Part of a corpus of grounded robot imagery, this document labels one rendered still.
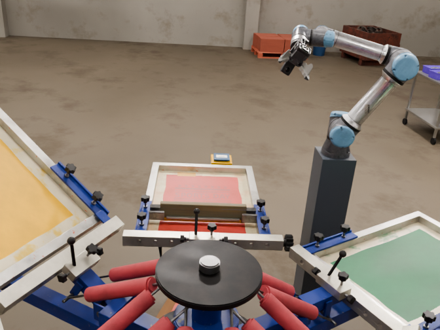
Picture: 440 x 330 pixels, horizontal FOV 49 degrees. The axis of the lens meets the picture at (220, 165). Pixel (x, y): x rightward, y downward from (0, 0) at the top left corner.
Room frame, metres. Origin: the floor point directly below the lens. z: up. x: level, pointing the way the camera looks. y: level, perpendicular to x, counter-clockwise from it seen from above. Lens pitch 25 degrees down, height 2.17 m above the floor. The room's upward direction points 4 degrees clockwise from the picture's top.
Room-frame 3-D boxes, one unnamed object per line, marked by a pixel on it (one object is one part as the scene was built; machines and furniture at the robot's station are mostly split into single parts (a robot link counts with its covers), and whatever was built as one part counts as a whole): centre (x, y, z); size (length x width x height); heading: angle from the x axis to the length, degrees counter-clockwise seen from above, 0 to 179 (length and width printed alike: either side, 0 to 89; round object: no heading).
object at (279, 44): (10.88, -1.15, 0.21); 1.18 x 0.85 x 0.41; 95
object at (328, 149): (2.37, -0.61, 1.25); 0.15 x 0.15 x 0.10
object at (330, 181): (2.37, -0.61, 0.60); 0.18 x 0.18 x 1.20; 5
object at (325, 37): (2.28, -0.43, 1.81); 0.11 x 0.11 x 0.08; 81
